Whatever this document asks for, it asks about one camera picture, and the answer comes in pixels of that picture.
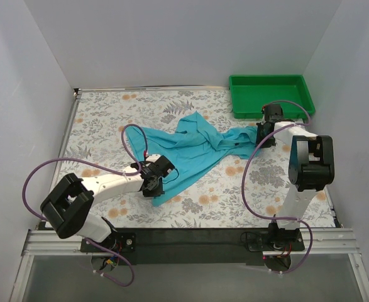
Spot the aluminium frame rail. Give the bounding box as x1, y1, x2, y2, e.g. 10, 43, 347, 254
11, 228, 369, 301

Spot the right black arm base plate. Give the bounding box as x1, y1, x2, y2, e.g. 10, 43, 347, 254
240, 231, 305, 252

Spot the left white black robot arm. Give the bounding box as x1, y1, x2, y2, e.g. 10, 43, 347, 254
40, 154, 175, 252

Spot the purple cable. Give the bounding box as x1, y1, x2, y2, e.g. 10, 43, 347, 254
241, 99, 314, 275
22, 124, 149, 288

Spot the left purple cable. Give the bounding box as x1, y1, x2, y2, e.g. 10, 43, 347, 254
22, 124, 149, 288

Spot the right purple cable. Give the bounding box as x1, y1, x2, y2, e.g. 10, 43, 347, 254
241, 99, 314, 275

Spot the floral patterned table cloth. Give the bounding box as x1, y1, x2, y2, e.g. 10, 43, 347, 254
57, 88, 342, 230

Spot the green plastic tray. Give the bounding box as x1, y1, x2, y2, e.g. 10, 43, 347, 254
229, 75, 316, 120

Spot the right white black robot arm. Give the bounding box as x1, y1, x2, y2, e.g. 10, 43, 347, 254
256, 101, 334, 250

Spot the turquoise t shirt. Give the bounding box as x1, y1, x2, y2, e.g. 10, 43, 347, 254
125, 112, 257, 207

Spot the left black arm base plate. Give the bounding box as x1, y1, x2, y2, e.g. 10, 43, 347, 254
80, 232, 136, 253

